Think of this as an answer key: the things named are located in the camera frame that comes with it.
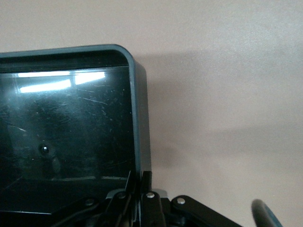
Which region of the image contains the black rectangular plastic box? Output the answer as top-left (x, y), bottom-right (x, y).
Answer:
top-left (0, 44), bottom-right (169, 227)

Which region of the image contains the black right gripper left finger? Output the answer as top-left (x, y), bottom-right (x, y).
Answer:
top-left (52, 170), bottom-right (138, 227)

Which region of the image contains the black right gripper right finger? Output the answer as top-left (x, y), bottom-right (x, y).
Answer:
top-left (139, 170), bottom-right (242, 227)

